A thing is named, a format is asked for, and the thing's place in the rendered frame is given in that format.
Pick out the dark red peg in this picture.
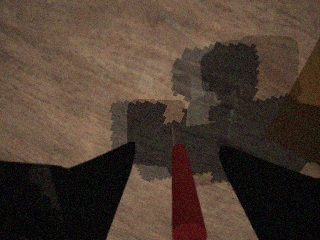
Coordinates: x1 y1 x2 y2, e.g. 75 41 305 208
172 144 208 240

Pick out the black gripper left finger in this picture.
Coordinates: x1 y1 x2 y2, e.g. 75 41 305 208
0 142 135 240

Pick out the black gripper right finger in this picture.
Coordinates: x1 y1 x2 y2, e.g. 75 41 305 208
219 146 320 240

